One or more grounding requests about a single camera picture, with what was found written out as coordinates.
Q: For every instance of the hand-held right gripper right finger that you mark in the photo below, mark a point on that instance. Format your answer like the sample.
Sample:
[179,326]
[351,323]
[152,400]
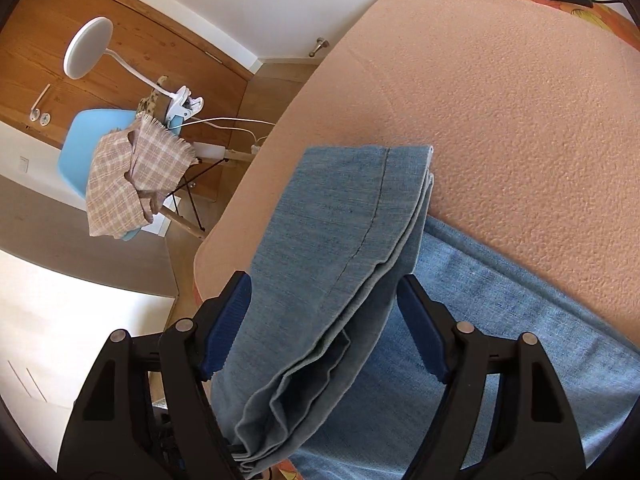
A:
[425,330]

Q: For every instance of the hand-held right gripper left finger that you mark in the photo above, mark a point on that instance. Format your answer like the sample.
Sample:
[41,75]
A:
[225,330]

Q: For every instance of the light blue denim pants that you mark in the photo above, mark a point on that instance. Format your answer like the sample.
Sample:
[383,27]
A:
[320,240]

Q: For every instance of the beige plaid cloth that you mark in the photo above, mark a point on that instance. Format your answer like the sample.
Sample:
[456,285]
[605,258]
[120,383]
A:
[150,155]

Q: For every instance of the peach terry towel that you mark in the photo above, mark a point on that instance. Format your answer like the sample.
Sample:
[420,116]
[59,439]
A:
[500,110]

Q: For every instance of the light blue chair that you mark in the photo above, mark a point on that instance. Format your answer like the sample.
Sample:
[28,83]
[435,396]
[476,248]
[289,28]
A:
[87,135]

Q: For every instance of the spotted brown cloth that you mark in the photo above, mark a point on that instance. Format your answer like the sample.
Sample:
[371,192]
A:
[150,100]

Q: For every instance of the metal door stopper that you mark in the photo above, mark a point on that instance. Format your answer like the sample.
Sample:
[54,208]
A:
[318,46]

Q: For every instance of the wooden door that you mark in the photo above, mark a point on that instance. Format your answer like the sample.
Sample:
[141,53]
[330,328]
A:
[150,35]

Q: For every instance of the white clip lamp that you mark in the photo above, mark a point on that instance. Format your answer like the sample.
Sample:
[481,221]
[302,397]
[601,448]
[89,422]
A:
[87,47]

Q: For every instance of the orange floral tablecloth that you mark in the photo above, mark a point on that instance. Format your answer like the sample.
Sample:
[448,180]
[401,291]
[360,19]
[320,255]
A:
[615,25]

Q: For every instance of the white wall switch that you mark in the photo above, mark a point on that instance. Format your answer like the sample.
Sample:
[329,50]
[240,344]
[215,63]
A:
[23,164]

